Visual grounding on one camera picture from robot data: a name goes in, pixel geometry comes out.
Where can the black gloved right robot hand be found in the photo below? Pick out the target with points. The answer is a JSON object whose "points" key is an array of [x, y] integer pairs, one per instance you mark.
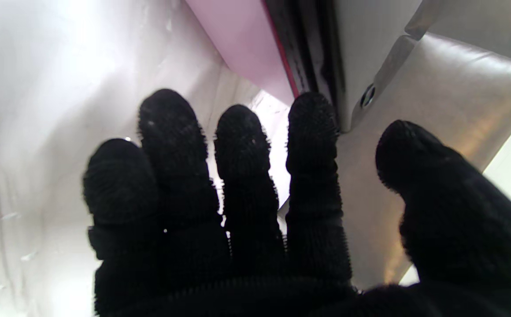
{"points": [[238, 264]]}

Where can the pink tissue box cover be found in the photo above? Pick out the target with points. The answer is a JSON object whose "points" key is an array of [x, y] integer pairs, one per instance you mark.
{"points": [[246, 39]]}

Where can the black tissue box base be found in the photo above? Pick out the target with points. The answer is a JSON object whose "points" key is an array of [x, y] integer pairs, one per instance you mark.
{"points": [[326, 53]]}

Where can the brown leather sofa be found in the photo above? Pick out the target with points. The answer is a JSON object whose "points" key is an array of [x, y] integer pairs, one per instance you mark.
{"points": [[436, 145]]}

